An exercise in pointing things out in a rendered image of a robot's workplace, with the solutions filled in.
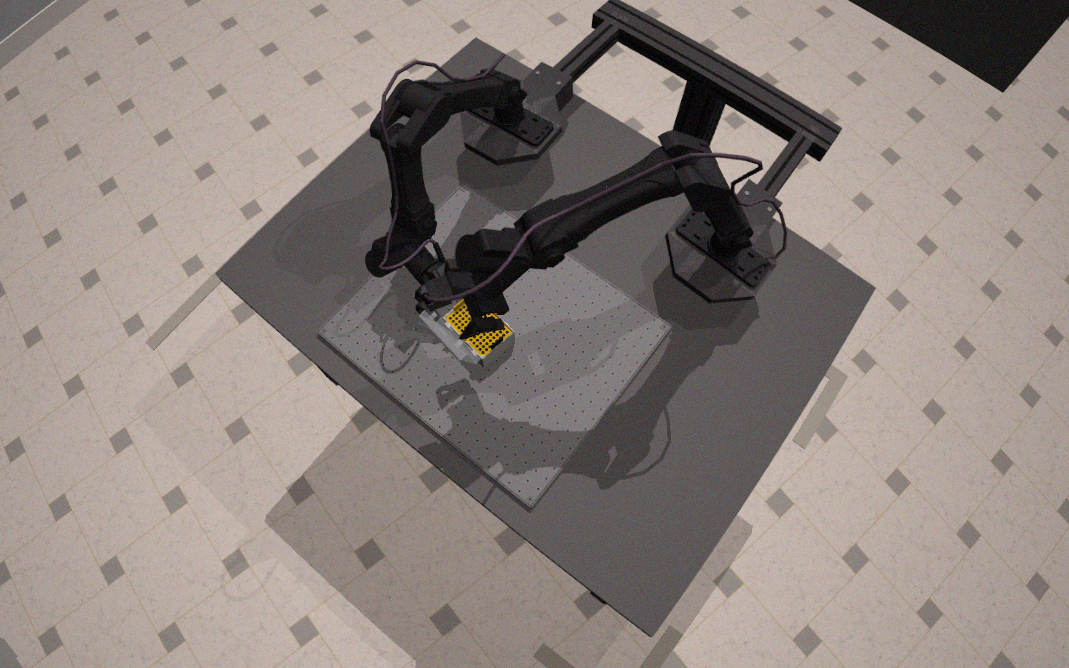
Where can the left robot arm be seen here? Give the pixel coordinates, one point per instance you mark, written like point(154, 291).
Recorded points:
point(649, 180)

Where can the yellow perforated plate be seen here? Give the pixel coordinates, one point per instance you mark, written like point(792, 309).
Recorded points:
point(483, 343)

